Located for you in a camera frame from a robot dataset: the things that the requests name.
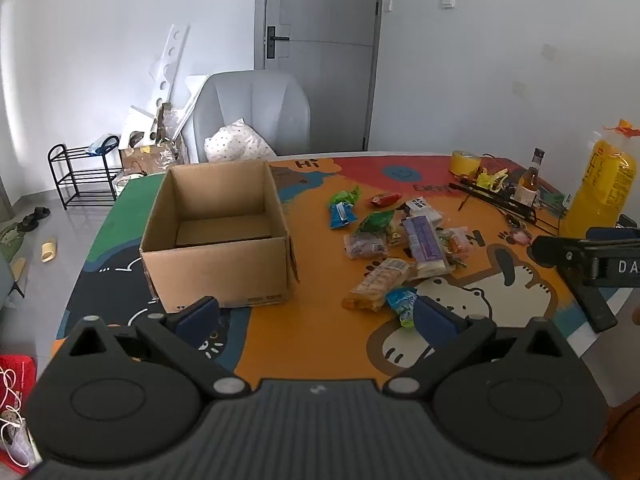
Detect purple white snack packet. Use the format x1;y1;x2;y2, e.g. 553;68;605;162
401;215;451;278

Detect grey chair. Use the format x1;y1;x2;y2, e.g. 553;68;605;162
192;71;311;163

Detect glass bottle with label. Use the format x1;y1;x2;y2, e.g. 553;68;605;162
514;148;546;206

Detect white cable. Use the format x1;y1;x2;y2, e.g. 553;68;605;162
0;367;28;463

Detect blue plastic bag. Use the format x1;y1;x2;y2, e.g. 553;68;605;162
86;135;118;155

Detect white dotted pillow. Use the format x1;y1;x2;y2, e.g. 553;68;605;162
203;118;277;162

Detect blue green candy packet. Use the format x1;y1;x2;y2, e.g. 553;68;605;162
386;287;420;328

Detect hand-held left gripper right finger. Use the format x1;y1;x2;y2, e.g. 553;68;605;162
384;296;576;402

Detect grey door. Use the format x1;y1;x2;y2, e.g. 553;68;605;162
254;0;385;153

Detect white black snack packet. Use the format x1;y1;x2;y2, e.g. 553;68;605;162
397;198;443;226

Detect blue white snack packet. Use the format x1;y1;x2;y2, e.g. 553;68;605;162
329;202;359;231

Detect yellow tape roll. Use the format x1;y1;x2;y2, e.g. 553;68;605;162
451;150;482;177

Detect white foam piece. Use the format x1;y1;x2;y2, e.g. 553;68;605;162
172;74;211;138

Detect green rug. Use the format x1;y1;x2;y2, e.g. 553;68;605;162
0;222;26;261

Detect yellow green plastic wrapper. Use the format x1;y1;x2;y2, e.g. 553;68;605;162
475;167;508;192

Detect large green snack packet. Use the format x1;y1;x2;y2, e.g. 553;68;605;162
356;210;396;236

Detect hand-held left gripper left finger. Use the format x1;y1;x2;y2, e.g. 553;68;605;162
64;296;251;402

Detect small green snack packet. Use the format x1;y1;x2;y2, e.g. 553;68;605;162
328;186;362;207

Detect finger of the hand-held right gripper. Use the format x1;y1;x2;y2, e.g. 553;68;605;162
586;227;640;243
531;234;599;272

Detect clear packet of dark snacks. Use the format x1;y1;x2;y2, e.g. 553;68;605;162
344;232;390;261

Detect black shoe rack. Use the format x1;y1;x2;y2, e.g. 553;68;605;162
48;136;123;209

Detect taped cardboard box of scraps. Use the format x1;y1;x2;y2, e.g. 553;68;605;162
119;137;188;176

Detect large yellow juice bottle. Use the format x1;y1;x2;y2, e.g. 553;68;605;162
559;119;640;238

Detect black door handle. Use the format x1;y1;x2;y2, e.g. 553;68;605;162
264;25;292;58

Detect orange printed snack packet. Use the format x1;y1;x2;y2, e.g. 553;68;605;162
437;227;471;266

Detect tall white foam board with holes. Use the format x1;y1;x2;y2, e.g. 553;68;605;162
149;23;191;108

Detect red bag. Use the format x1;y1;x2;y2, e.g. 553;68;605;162
0;355;38;471

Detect colourful cartoon table mat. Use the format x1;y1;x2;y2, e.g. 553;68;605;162
55;154;633;386

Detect short white foam board with holes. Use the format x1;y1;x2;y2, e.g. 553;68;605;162
121;105;160;150

